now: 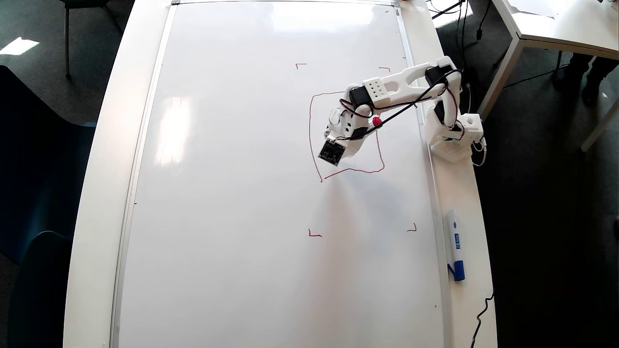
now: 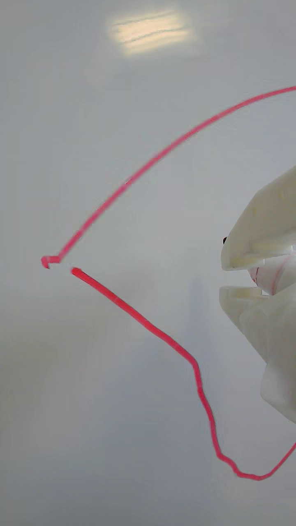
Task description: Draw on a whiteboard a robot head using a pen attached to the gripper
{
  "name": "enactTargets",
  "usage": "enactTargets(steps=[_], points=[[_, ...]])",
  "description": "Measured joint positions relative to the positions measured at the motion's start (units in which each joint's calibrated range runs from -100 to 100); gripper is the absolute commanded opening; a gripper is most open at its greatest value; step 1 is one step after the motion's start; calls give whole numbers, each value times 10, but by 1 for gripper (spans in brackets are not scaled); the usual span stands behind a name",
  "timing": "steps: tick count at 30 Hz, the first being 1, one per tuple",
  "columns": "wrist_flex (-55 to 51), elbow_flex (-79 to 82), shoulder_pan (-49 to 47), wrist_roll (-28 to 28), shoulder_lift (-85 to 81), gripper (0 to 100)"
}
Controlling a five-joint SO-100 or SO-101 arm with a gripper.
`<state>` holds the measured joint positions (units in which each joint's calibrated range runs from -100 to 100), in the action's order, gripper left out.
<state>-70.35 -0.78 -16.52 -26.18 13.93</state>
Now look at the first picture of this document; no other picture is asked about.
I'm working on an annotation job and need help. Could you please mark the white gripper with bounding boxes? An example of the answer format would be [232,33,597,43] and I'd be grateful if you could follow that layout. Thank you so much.
[324,108,374,167]

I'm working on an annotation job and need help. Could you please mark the blue and white marker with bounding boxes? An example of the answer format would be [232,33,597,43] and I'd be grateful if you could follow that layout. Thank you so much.
[446,209,466,282]

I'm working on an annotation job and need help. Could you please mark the white side table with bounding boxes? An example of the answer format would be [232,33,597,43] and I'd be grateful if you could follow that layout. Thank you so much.
[491,0,619,153]

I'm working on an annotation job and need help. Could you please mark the dark chair with metal legs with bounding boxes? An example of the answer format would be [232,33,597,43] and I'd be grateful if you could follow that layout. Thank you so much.
[60,0,122,78]

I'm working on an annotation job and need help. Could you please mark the large dark blue chair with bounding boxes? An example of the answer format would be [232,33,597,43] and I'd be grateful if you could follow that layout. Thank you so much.
[0,65,97,264]

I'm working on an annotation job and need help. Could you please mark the black wrist camera board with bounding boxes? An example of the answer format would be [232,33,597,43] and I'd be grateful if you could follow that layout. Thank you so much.
[318,139,347,168]

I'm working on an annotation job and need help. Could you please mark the black camera cable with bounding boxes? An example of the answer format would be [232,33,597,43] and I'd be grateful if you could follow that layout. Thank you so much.
[336,69,462,143]

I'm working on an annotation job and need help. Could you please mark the white honeycomb base mount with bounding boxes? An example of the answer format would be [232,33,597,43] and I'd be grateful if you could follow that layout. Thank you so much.
[429,140,473,163]

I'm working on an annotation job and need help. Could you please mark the white whiteboard with metal frame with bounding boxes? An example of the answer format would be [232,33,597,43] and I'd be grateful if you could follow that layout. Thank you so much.
[110,0,453,348]

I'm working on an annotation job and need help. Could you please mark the white cable at base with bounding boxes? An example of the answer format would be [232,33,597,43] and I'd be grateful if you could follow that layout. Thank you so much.
[472,137,487,167]

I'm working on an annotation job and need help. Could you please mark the black diagonal floor cable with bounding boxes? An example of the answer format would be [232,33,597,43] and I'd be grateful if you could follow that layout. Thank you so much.
[430,0,466,20]

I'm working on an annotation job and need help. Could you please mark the long black floor cable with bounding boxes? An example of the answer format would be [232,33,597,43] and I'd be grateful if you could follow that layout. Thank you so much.
[503,55,594,90]

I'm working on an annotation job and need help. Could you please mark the thin black table cable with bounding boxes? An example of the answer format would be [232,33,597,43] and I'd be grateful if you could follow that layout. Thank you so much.
[471,289,495,348]

